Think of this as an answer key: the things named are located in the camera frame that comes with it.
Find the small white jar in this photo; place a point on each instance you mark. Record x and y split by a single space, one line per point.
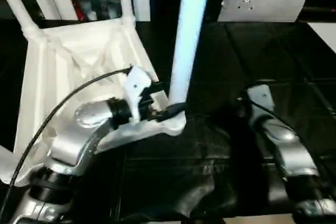
93 16

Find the white plastic table top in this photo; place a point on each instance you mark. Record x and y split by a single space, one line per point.
65 51

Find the white flat board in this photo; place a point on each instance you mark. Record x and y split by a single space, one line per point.
324 33

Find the black work mat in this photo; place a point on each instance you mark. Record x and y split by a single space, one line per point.
262 64

